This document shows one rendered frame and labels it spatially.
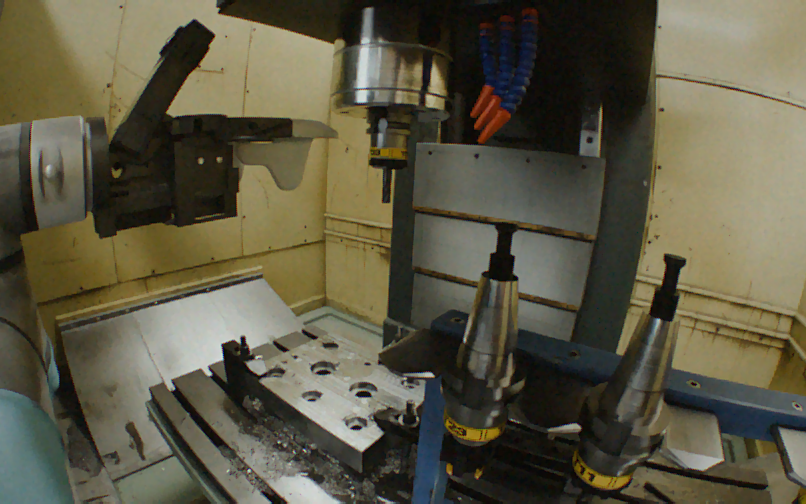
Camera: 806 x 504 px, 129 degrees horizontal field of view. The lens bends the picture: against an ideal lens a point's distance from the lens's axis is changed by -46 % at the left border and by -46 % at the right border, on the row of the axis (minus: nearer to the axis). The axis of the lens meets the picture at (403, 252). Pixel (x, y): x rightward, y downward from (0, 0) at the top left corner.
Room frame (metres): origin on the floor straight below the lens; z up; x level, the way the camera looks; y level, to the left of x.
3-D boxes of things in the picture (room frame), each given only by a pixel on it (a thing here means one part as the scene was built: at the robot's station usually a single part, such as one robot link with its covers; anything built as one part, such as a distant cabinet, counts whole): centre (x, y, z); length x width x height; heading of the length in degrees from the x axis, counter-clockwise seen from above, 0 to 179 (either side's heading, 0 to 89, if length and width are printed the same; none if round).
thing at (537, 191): (0.84, -0.23, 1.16); 0.48 x 0.05 x 0.51; 55
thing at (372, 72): (0.48, 0.03, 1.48); 0.16 x 0.16 x 0.12
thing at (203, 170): (0.24, 0.19, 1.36); 0.12 x 0.08 x 0.09; 145
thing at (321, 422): (0.53, 0.09, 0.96); 0.29 x 0.23 x 0.05; 55
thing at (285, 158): (0.29, 0.10, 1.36); 0.09 x 0.03 x 0.06; 121
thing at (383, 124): (0.48, 0.03, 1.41); 0.06 x 0.06 x 0.03
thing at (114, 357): (0.85, 0.58, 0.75); 0.89 x 0.67 x 0.26; 145
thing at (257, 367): (0.54, 0.29, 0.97); 0.13 x 0.03 x 0.15; 55
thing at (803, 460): (0.07, -0.29, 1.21); 0.07 x 0.05 x 0.01; 145
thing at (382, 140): (0.48, 0.03, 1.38); 0.05 x 0.05 x 0.03
